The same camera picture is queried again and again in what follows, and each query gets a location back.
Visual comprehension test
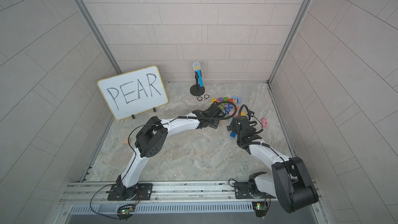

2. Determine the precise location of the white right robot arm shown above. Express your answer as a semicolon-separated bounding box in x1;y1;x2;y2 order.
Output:
227;116;319;213

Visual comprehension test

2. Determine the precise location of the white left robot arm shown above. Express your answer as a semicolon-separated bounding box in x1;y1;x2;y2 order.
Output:
108;101;232;201

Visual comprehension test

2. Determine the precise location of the whiteboard with PEAR text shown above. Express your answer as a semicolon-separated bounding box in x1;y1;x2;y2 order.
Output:
97;66;169;120

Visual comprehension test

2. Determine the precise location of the pink toy figure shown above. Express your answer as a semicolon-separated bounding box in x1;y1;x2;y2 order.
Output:
261;118;268;128

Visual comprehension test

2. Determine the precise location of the light blue arch block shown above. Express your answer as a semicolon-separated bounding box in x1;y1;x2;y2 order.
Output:
232;96;241;104

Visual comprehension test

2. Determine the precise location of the black microphone stand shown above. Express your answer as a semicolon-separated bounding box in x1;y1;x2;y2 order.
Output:
190;75;205;96

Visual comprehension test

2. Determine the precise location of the blue toy microphone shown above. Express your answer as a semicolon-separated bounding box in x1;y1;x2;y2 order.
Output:
193;62;203;87

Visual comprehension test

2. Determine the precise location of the right circuit board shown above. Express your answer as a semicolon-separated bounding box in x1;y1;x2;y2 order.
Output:
252;201;269;218

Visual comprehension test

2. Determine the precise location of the circuit board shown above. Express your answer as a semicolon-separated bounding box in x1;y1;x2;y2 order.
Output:
252;201;269;218
116;204;134;220

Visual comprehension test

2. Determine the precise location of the left circuit board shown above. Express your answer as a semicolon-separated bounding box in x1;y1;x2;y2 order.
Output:
116;204;134;220

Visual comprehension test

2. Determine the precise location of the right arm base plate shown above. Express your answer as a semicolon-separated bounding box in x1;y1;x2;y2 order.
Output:
231;181;275;199

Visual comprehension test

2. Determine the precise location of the aluminium mounting rail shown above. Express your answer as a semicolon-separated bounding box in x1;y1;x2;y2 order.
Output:
58;178;321;204

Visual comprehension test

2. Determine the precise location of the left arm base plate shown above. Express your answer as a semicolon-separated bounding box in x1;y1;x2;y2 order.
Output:
107;183;153;201

